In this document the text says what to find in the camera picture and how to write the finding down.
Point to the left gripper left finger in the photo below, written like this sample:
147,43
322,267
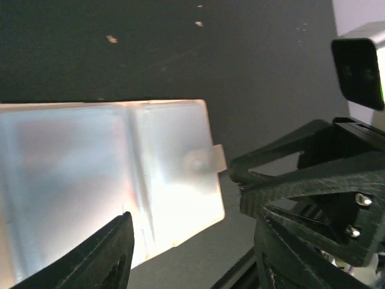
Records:
101,261

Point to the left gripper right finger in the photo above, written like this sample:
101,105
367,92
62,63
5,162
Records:
289,247

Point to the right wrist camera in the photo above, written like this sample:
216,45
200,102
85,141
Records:
359,61

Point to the beige card holder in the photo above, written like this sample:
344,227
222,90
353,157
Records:
67,169

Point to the black aluminium rail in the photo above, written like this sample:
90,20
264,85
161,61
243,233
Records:
242,275

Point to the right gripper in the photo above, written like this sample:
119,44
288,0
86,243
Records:
340,171

